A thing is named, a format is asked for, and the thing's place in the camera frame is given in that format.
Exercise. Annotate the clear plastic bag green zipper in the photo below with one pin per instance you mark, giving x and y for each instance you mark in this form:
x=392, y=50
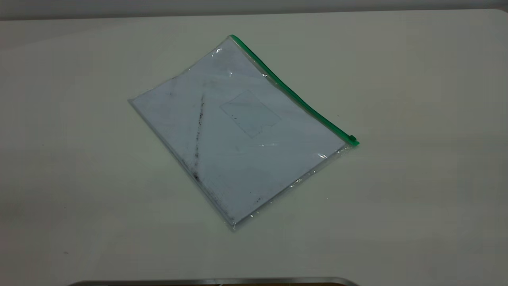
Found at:
x=246, y=135

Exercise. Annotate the green zipper slider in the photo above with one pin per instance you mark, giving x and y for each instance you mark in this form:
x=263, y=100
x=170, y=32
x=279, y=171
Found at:
x=352, y=139

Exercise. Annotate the silver metal edge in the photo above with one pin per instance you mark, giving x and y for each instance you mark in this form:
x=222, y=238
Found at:
x=214, y=281

